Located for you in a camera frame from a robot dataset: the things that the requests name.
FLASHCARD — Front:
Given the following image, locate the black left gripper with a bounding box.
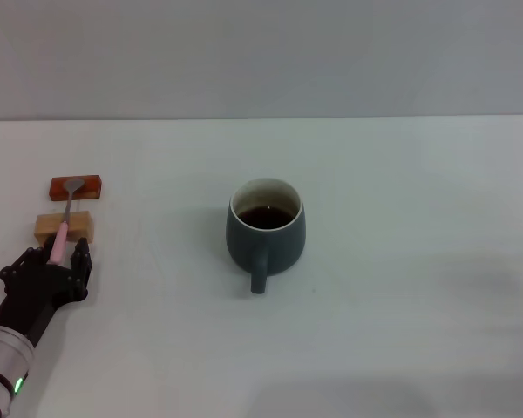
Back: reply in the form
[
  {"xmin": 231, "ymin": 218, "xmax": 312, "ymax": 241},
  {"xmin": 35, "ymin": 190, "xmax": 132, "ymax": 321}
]
[{"xmin": 0, "ymin": 237, "xmax": 93, "ymax": 347}]

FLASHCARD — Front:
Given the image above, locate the pink-handled metal spoon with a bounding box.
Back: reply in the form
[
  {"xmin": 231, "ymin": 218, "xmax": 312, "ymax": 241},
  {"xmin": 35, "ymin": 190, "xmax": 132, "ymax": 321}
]
[{"xmin": 47, "ymin": 177, "xmax": 86, "ymax": 266}]

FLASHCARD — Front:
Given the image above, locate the grey ceramic cup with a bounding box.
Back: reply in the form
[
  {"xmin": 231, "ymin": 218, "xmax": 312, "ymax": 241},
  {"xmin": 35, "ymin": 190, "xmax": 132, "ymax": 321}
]
[{"xmin": 225, "ymin": 177, "xmax": 308, "ymax": 295}]

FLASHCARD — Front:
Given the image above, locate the tan wooden block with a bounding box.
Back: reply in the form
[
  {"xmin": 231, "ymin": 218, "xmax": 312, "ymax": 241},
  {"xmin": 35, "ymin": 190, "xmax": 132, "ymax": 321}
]
[{"xmin": 34, "ymin": 210, "xmax": 93, "ymax": 245}]

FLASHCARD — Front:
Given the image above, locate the red-brown wooden block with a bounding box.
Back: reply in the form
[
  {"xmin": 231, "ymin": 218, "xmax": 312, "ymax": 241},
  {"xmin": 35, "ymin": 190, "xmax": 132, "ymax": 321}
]
[{"xmin": 49, "ymin": 175, "xmax": 104, "ymax": 202}]

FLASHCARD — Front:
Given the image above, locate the dark coffee liquid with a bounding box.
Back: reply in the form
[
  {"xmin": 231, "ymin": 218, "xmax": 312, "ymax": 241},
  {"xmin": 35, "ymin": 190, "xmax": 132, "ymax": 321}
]
[{"xmin": 236, "ymin": 205, "xmax": 296, "ymax": 231}]

